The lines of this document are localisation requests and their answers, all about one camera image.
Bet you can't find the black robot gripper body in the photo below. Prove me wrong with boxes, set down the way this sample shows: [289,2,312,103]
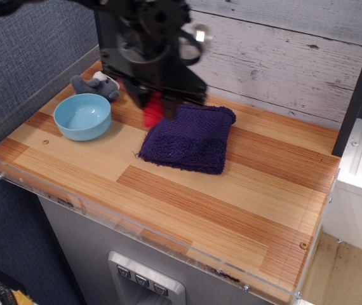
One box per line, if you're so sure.
[100,1,206,105]

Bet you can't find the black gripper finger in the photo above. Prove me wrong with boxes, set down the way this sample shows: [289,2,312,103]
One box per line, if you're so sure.
[122,79,151,109]
[162,94,184,120]

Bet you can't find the red handled metal spoon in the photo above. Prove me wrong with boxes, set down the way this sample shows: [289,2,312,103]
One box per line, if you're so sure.
[143,91,164,127]

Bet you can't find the violet folded towel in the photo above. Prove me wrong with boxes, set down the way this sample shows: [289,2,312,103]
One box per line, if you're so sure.
[138,104,236,175]

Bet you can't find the grey plush toy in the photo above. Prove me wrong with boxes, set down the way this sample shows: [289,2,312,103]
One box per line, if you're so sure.
[70,71,120,101]

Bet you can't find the light blue bowl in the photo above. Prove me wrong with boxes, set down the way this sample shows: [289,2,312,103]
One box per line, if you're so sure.
[53,93,112,142]

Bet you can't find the clear acrylic table guard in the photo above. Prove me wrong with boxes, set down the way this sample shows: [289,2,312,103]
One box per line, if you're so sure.
[0,47,340,302]

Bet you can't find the grey cabinet under table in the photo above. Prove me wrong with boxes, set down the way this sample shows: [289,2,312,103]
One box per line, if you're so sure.
[39,198,266,304]

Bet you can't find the silver button control panel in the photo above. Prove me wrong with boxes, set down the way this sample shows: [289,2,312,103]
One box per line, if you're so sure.
[108,251,187,304]

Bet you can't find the white ribbed appliance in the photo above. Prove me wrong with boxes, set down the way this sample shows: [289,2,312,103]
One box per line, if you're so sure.
[322,119,362,249]

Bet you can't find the yellow black object corner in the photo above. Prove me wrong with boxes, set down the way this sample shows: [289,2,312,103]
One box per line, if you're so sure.
[12,290,36,305]

